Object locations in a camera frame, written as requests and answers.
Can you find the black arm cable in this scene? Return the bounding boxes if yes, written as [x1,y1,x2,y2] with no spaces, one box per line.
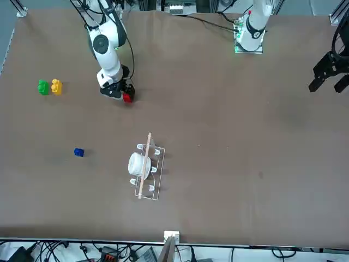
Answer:
[119,16,136,80]
[332,16,349,58]

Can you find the white bracket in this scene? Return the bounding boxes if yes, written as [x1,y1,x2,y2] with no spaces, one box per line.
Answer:
[164,230,181,244]

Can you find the black cable on table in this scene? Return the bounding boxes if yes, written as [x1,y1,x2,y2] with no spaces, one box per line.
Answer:
[185,15,237,31]

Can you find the grey power adapter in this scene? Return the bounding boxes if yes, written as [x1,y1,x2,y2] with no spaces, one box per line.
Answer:
[137,247,158,262]

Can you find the black power adapter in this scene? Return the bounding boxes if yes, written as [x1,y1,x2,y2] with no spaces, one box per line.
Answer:
[5,245,34,262]

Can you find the yellow toy building block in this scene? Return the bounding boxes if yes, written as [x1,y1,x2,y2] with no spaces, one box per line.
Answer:
[51,79,64,96]

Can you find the white cup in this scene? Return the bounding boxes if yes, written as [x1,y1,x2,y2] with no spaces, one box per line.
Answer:
[127,152,152,180]

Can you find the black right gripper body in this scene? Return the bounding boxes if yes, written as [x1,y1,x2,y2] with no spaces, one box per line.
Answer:
[105,64,135,93]

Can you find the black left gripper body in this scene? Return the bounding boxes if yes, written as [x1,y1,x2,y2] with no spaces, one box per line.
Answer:
[312,50,349,79]

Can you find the aluminium frame profile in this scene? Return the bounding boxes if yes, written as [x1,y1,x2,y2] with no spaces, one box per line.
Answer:
[329,0,349,26]

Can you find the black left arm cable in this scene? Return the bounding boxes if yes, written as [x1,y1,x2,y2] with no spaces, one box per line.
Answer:
[332,16,349,58]

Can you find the aluminium camera post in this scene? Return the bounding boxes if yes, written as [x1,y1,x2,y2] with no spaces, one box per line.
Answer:
[159,236,177,262]

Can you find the green toy building block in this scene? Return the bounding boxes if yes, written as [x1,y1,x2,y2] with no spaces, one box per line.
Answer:
[37,79,50,96]

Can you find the orange and black box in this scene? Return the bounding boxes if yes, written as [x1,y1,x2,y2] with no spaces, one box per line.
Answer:
[100,246,121,262]

